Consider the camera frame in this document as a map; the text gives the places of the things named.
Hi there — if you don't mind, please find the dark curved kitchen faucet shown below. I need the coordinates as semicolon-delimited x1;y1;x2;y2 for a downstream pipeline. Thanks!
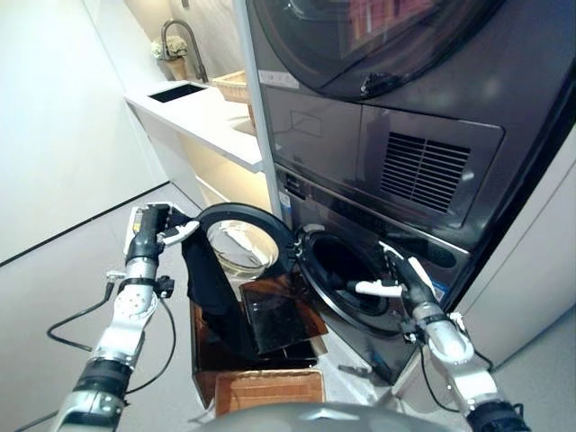
160;20;211;85

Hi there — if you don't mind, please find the square blue white sticker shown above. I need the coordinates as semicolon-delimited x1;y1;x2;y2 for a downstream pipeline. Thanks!
430;278;452;302

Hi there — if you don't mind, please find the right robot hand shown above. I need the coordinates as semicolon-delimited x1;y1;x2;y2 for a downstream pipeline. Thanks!
354;242;440;314

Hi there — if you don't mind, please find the dark stacked tumble dryer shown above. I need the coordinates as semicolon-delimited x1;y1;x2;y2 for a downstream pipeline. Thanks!
245;0;576;256

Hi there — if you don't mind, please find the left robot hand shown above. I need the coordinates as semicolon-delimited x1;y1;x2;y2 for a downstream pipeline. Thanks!
125;202;201;263

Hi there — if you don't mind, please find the cream cabinet with white counter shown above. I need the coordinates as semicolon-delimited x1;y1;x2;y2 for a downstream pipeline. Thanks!
125;80;276;213

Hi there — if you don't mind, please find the orange woven wicker basket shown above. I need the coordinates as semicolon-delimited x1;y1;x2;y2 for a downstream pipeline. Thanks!
214;368;327;418

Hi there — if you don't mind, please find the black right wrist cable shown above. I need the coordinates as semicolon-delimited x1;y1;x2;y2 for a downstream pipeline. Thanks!
420;345;495;414

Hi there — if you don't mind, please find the low wicker tray basket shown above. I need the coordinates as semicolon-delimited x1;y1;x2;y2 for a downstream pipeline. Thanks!
211;71;251;104

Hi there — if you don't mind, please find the black rectangular counter inset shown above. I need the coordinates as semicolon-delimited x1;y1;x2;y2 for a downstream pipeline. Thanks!
147;83;210;104

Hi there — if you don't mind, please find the glossy dark brown stool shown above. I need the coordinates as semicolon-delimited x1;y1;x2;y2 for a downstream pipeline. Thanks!
189;276;335;407

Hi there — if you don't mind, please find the black garment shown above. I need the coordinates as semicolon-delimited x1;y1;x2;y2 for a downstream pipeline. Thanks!
166;211;247;319

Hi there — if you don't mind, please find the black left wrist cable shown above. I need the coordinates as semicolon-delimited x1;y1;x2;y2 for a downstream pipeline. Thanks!
47;269;177;398

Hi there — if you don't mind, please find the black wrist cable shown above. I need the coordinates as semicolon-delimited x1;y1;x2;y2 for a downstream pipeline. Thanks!
420;345;495;414
47;269;177;398

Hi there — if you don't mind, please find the round glass washing machine door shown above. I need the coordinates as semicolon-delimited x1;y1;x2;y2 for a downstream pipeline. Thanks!
197;202;299;284

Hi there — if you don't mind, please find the grey front-load washing machine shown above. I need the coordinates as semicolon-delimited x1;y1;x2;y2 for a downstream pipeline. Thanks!
274;164;473;389

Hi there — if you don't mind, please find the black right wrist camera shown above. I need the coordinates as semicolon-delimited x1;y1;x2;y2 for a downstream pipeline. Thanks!
400;317;418;346

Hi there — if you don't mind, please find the grey robot torso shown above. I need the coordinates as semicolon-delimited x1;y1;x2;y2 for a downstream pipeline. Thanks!
191;402;470;432

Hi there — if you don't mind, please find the blue and white energy label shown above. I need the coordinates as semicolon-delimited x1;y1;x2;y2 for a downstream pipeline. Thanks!
280;188;294;227

